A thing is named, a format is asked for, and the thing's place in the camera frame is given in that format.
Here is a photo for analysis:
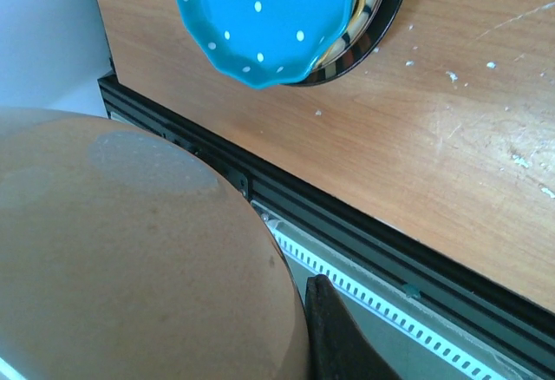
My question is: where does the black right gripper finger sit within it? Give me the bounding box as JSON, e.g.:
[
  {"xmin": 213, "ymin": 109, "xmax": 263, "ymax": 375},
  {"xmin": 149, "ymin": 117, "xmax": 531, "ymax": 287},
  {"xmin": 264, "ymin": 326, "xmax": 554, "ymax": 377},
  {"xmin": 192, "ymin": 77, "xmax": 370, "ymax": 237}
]
[{"xmin": 305, "ymin": 274, "xmax": 400, "ymax": 380}]

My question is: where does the cream ceramic bowl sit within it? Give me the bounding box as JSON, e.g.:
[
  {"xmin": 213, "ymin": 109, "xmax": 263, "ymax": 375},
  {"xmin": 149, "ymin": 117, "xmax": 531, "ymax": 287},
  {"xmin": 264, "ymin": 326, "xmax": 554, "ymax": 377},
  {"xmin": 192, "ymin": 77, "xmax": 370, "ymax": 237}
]
[{"xmin": 1, "ymin": 108, "xmax": 312, "ymax": 379}]

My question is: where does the teal polka dot plate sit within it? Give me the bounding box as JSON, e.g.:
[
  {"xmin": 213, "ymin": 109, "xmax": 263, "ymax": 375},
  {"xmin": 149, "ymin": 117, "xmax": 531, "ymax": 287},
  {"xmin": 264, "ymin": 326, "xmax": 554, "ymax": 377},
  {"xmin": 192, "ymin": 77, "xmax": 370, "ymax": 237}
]
[{"xmin": 176, "ymin": 0, "xmax": 356, "ymax": 88}]

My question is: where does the black striped plate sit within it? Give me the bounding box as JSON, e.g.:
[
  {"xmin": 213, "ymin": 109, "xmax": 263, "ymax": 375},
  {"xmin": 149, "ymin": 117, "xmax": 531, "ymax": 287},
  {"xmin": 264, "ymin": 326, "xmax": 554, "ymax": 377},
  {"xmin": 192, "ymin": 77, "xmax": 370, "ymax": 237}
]
[{"xmin": 295, "ymin": 0, "xmax": 403, "ymax": 87}]

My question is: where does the white slotted cable duct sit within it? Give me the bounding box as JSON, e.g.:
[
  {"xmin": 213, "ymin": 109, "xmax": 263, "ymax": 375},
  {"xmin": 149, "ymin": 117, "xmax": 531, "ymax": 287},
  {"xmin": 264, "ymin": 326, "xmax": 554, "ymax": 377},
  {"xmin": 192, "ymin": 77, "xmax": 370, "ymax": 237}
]
[{"xmin": 261, "ymin": 213, "xmax": 536, "ymax": 379}]

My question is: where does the black aluminium frame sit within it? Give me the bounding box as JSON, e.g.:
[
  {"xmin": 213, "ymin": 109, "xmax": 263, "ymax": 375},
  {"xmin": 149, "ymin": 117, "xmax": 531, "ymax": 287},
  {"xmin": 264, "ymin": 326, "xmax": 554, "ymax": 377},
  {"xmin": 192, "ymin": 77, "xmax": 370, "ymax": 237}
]
[{"xmin": 97, "ymin": 56, "xmax": 555, "ymax": 370}]

